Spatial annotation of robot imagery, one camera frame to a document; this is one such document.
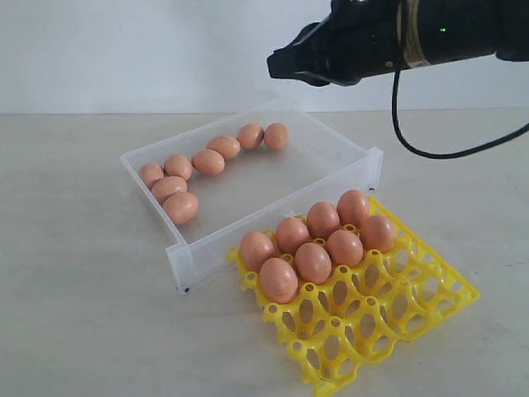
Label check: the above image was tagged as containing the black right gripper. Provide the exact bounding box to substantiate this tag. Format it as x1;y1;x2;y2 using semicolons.
266;1;426;87

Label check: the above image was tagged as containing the brown egg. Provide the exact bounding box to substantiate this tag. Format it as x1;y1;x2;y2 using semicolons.
151;176;188;205
326;230;364;268
192;149;225;176
206;135;241;160
307;202;341;239
239;232;276;271
162;192;198;225
138;162;164;189
294;242;332;285
236;122;265;150
264;122;289;151
259;258;298;304
164;154;193;180
275;217;310;255
360;214;396;252
336;189;370;227

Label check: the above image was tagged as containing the clear plastic bin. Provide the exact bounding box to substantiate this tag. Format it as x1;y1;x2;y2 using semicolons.
121;101;384;294

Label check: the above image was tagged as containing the yellow plastic egg tray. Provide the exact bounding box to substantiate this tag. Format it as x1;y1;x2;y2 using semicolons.
227;197;479;396

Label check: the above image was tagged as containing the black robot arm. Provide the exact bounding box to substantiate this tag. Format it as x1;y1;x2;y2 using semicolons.
267;0;528;87

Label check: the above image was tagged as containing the black cable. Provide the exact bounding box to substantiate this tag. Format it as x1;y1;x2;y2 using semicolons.
390;68;529;160

